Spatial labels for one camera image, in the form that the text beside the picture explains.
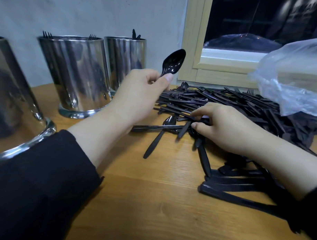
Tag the person's left hand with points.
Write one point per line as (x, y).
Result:
(138, 97)

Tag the person's right hand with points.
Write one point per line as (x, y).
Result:
(228, 129)

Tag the pile of black plastic cutlery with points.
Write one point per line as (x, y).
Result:
(237, 103)

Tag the bundle of black cutlery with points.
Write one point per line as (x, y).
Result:
(174, 61)
(233, 199)

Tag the person's left forearm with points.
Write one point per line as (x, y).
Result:
(37, 187)

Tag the person's right forearm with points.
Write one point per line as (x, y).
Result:
(291, 170)

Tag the clear plastic bag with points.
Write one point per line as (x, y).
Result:
(295, 76)

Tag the dark parked car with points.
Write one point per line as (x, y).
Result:
(244, 43)

